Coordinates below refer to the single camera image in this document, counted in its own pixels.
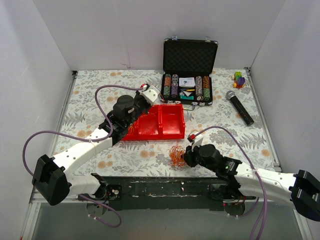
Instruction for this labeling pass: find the black poker chip case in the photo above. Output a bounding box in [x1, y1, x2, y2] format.
[160, 35, 219, 107]

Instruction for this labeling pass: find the black handheld microphone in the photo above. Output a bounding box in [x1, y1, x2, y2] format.
[226, 90, 254, 126]

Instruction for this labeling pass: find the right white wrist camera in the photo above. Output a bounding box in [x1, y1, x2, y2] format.
[187, 132, 204, 151]

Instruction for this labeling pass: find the white playing card box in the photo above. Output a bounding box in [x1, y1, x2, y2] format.
[178, 77, 196, 88]

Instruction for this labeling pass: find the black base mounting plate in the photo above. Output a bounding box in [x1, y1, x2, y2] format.
[97, 177, 255, 211]

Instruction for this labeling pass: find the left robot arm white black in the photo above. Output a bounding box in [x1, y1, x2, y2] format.
[32, 90, 158, 206]

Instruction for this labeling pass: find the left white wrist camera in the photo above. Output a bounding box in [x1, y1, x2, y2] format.
[139, 84, 160, 106]

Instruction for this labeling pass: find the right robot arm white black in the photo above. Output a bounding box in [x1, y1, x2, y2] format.
[182, 144, 320, 222]

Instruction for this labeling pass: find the colourful toy block train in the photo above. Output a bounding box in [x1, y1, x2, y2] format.
[231, 71, 246, 89]

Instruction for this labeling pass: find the red plastic compartment bin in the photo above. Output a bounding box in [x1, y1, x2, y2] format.
[122, 104, 186, 141]

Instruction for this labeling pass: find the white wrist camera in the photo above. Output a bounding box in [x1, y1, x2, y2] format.
[139, 84, 160, 106]
[187, 132, 204, 151]

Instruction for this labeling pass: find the orange rubber band tangle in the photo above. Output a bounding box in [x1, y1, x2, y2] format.
[167, 141, 186, 169]

